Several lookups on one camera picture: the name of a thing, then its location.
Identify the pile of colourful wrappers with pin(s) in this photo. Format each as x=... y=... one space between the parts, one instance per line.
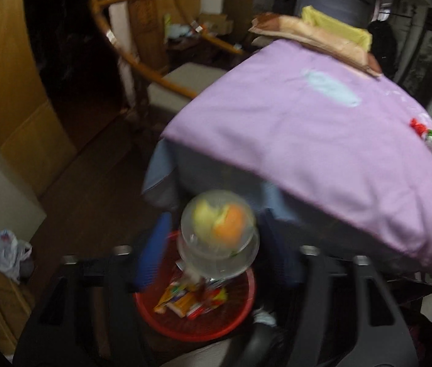
x=189 y=298

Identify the floral white red curtain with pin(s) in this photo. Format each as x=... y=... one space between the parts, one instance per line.
x=122 y=15

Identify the brown beige pillow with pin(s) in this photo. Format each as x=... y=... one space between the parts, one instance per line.
x=315 y=36

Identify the dark framed wall picture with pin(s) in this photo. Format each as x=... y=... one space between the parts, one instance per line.
x=426 y=57

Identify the yellow chair cover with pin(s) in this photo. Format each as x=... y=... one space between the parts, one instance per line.
x=334 y=26

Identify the purple blanket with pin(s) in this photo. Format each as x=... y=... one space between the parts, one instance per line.
x=296 y=130

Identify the red plastic basket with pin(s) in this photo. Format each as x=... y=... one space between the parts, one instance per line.
x=235 y=313

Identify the black hanging jacket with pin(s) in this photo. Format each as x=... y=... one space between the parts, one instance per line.
x=382 y=46

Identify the curved wooden armchair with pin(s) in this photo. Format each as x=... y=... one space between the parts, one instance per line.
x=139 y=65

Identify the dark cluttered side table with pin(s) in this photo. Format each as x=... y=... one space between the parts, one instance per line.
x=196 y=46

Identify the clear fruit jelly cup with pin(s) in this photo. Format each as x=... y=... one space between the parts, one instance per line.
x=219 y=233

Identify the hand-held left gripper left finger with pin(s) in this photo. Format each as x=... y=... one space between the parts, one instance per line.
x=152 y=252

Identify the brown wooden door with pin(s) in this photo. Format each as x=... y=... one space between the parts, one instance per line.
x=9 y=84

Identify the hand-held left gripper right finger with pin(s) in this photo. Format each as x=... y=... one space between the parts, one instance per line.
x=315 y=294

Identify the white plastic bag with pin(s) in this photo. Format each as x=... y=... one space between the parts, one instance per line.
x=7 y=252

